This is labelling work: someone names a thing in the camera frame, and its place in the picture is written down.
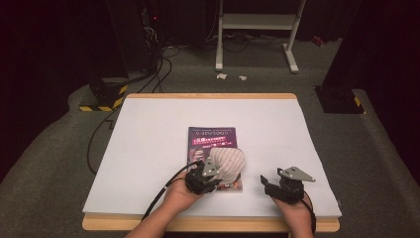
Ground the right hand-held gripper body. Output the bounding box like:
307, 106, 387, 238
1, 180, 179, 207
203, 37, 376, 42
263, 166, 317, 204

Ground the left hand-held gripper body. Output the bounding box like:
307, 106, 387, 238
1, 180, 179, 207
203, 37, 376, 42
184, 155, 222, 195

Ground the striped beige cloth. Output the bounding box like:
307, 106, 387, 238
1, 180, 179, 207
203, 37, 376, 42
209, 147, 247, 186

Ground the red cover magazine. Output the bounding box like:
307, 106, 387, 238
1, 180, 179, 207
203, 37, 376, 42
186, 126, 244, 193

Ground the person's right hand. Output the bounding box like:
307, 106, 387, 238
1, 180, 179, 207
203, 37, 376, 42
271, 193, 313, 233

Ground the person's left hand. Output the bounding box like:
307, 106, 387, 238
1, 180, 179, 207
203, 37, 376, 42
163, 179, 204, 216

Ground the black base with yellow stripes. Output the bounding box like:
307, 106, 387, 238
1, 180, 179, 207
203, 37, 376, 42
78, 76, 129, 113
314, 85, 368, 115

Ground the white metal stand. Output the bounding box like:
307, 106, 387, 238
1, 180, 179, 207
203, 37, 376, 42
215, 0, 307, 74

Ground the black equipment rack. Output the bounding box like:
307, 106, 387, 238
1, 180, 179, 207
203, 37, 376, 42
105, 0, 166, 74

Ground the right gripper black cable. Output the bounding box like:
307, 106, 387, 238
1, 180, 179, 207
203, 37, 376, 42
301, 190, 318, 236

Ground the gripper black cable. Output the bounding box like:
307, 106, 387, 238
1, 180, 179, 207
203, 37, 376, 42
301, 190, 318, 236
141, 160, 199, 222

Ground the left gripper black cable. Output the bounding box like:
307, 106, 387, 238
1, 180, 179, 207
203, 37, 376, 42
141, 160, 199, 222

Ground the long black floor cable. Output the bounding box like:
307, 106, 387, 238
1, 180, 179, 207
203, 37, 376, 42
86, 108, 121, 176

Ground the black floor cable bundle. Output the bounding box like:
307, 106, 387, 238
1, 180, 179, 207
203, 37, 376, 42
137, 45, 182, 94

